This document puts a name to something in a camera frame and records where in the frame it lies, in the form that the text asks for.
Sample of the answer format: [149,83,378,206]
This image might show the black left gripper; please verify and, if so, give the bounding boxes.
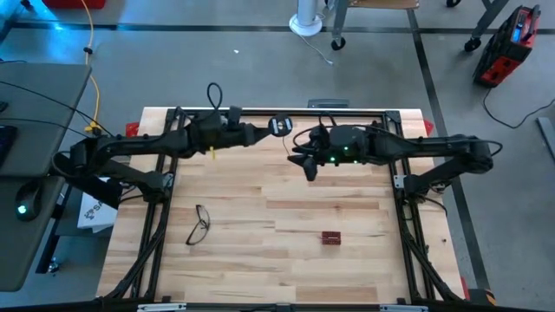
[215,120,278,149]

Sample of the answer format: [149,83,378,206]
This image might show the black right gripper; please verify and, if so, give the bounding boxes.
[286,126,334,168]

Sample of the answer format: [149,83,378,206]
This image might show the black wire spool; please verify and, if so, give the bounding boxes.
[267,113,294,138]

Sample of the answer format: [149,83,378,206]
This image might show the black eyeglasses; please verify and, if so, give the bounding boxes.
[185,204,212,246]

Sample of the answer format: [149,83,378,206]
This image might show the white pole base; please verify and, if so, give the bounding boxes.
[289,0,324,37]

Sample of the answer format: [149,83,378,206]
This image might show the wooden top rolling table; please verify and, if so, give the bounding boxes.
[331,0,421,51]

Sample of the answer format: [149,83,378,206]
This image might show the black diagonal strut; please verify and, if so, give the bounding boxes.
[50,152,123,210]

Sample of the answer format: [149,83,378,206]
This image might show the white printed box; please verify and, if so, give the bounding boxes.
[76,176,121,234]

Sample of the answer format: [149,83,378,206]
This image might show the grey side table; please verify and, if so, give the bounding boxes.
[0,62,93,292]

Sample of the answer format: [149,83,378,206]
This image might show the red bin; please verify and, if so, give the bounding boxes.
[42,0,108,10]

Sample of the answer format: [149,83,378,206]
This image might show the red black tool case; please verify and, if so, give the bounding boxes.
[472,4,542,88]

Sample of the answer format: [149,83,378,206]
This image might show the grey cart leg with caster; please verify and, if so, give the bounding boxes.
[463,0,511,54]

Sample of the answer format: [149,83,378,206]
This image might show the black computer mouse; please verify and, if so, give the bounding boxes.
[15,179,44,223]

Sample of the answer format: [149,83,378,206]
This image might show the black desk leg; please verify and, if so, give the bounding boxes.
[36,185,73,275]

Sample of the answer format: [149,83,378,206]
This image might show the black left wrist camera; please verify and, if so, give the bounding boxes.
[226,105,243,131]

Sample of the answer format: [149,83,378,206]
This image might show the white floor cable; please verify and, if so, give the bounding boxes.
[298,34,335,67]

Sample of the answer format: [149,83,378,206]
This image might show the yellow cable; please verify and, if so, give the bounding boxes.
[79,0,103,135]

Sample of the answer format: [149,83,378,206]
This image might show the black power cord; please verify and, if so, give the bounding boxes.
[482,86,555,130]

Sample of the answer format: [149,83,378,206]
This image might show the thin black desk cable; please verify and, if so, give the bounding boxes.
[0,117,90,140]
[0,80,114,139]

